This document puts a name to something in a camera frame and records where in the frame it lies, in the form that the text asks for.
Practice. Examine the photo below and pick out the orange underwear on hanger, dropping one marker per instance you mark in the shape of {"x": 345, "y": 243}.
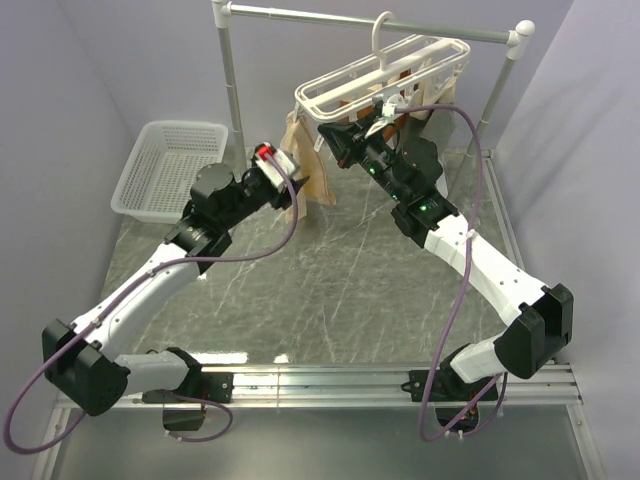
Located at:
{"x": 361, "y": 103}

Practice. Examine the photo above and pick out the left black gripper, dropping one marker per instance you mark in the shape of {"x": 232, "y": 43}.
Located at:
{"x": 282, "y": 198}

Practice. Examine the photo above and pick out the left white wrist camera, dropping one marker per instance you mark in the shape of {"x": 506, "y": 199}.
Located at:
{"x": 274, "y": 164}

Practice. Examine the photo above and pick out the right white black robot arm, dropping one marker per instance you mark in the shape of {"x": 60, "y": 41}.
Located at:
{"x": 538, "y": 319}

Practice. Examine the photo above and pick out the grey underwear on hanger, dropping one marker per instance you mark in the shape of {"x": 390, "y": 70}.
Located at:
{"x": 437, "y": 127}

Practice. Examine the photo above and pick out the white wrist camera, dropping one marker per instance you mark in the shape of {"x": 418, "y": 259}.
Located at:
{"x": 274, "y": 164}
{"x": 387, "y": 110}

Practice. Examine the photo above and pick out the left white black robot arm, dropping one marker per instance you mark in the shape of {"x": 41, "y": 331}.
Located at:
{"x": 85, "y": 358}

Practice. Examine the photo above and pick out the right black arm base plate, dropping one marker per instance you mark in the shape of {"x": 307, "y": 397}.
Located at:
{"x": 446, "y": 387}

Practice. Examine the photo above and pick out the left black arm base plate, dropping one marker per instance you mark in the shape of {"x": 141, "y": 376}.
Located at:
{"x": 200, "y": 390}

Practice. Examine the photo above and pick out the white clip drying hanger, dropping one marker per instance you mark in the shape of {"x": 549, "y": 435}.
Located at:
{"x": 425, "y": 55}

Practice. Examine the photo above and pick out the white metal clothes rack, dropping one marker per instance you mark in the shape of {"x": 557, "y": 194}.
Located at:
{"x": 514, "y": 40}

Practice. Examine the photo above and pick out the white perforated plastic basket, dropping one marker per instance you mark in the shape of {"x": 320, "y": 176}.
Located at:
{"x": 155, "y": 183}

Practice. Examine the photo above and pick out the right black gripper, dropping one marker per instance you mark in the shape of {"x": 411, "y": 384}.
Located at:
{"x": 343, "y": 138}

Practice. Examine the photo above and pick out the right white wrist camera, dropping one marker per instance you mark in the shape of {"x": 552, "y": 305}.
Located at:
{"x": 387, "y": 110}

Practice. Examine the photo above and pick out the beige underwear shorts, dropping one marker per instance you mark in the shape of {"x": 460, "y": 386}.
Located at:
{"x": 299, "y": 142}

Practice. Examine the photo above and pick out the aluminium mounting rail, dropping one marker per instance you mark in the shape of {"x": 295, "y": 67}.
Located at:
{"x": 346, "y": 386}

